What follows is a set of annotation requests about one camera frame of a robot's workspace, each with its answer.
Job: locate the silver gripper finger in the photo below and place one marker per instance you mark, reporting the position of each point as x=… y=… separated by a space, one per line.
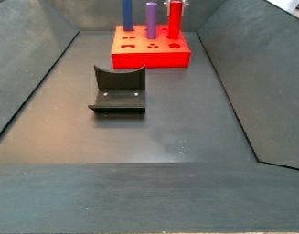
x=167 y=2
x=185 y=3

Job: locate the red star-shaped peg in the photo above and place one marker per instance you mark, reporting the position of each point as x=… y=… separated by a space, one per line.
x=173 y=18

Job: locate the black curved fixture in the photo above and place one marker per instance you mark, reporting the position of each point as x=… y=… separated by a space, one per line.
x=120 y=90

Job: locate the purple cylinder peg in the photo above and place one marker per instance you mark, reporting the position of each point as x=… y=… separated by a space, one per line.
x=151 y=19

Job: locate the blue square peg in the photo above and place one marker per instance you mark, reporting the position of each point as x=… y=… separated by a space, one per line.
x=127 y=15

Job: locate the red shape-sorter block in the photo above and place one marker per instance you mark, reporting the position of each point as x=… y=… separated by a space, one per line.
x=133 y=51

